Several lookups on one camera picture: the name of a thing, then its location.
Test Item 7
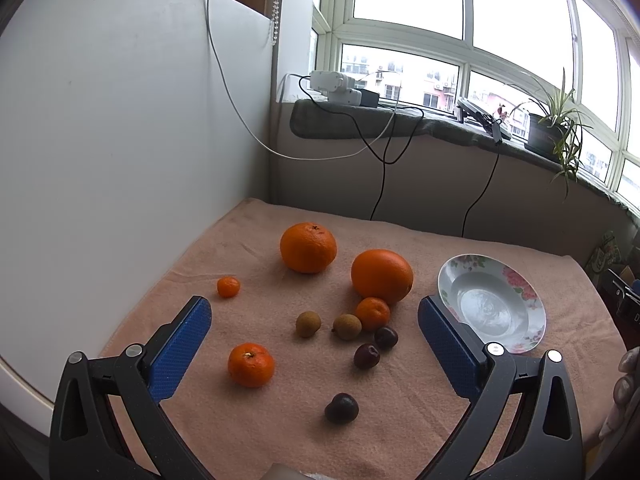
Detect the medium mandarin front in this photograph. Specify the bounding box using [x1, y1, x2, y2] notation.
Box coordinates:
[228, 342, 276, 388]

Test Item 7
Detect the medium mandarin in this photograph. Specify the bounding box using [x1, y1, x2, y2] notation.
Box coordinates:
[354, 297, 390, 332]
[228, 342, 276, 388]

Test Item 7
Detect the dark cherry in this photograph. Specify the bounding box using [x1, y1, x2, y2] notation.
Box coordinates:
[373, 326, 399, 351]
[352, 344, 381, 370]
[324, 393, 359, 425]

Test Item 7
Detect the dark cherry front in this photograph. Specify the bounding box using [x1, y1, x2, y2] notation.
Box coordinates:
[324, 393, 359, 425]

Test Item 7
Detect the tiny kumquat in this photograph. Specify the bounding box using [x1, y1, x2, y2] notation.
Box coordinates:
[216, 275, 241, 299]

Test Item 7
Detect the brown longan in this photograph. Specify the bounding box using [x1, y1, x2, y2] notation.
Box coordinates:
[295, 311, 322, 338]
[332, 314, 362, 340]

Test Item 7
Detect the smooth large orange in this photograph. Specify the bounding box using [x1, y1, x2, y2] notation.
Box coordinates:
[350, 249, 413, 304]

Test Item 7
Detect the bumpy large mandarin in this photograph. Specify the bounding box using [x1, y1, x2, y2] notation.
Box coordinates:
[280, 222, 337, 274]

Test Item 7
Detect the gloved right hand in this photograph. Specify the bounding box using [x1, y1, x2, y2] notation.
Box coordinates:
[587, 347, 639, 455]

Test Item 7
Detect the floral white plate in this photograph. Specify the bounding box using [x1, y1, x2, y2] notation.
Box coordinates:
[437, 254, 547, 354]

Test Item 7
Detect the pink towel cloth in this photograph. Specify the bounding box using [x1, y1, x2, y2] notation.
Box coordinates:
[104, 200, 625, 479]

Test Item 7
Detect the potted spider plant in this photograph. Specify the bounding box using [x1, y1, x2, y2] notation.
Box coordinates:
[508, 70, 592, 200]

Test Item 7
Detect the black device on sill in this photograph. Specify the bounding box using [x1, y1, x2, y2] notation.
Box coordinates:
[456, 98, 511, 144]

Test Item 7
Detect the white panel board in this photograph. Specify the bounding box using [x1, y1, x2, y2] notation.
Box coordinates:
[1, 0, 271, 396]

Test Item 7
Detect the black adapter box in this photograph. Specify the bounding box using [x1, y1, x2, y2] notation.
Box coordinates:
[359, 89, 380, 108]

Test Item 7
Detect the dark green sill cloth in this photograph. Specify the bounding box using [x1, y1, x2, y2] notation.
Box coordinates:
[270, 99, 639, 237]

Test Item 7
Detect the white power strip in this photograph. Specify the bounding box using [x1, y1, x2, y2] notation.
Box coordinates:
[309, 70, 362, 106]

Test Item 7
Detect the black cable right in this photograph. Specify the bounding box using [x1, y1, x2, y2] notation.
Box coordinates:
[460, 152, 501, 238]

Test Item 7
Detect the black cable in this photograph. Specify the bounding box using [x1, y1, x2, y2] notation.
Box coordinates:
[297, 75, 426, 222]
[460, 152, 501, 238]

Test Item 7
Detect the black cable left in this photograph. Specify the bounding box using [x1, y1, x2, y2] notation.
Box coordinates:
[297, 75, 426, 222]

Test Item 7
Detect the white cable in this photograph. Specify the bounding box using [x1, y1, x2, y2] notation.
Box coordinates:
[205, 0, 402, 163]

